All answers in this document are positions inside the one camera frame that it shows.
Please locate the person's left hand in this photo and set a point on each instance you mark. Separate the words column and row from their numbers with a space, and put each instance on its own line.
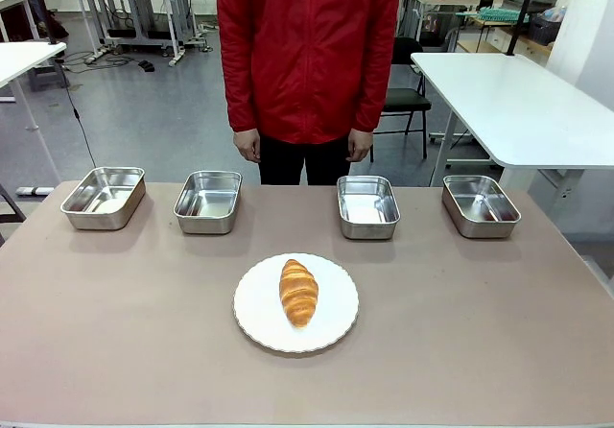
column 361, row 144

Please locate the person's right hand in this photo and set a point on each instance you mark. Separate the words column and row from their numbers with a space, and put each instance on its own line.
column 247, row 145

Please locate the golden brown croissant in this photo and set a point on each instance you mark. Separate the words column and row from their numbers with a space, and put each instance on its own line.
column 298, row 293

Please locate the stainless steel rectangular container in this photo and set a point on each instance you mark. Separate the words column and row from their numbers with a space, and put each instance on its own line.
column 103, row 200
column 208, row 202
column 480, row 206
column 368, row 207

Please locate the black trousers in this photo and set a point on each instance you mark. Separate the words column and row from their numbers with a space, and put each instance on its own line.
column 283, row 161

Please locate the black folding chair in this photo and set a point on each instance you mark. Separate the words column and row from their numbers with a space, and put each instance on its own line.
column 405, row 99

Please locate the red zip jacket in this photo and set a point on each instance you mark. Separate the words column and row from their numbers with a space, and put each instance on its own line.
column 307, row 54

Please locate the small black floor object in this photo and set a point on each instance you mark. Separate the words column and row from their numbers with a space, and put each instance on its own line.
column 146, row 66

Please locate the large white table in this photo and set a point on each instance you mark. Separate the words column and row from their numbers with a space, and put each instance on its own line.
column 518, row 106

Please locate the white scalloped plate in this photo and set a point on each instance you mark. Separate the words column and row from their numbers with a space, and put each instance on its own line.
column 259, row 310

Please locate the white power strip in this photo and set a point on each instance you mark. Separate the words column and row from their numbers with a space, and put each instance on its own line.
column 97, row 54

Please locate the green plastic basket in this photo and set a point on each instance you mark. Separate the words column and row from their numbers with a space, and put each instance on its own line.
column 499, row 14

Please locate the thin black stand pole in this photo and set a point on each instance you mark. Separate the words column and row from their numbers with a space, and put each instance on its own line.
column 522, row 10

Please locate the dark plastic crate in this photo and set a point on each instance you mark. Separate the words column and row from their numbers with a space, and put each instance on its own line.
column 544, row 29

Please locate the white table foot bar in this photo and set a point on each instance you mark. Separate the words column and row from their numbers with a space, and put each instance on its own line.
column 34, row 190

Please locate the small white table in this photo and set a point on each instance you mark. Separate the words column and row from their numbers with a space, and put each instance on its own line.
column 21, row 61

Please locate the black pole with clamp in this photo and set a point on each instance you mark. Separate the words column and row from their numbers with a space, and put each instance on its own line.
column 43, row 6

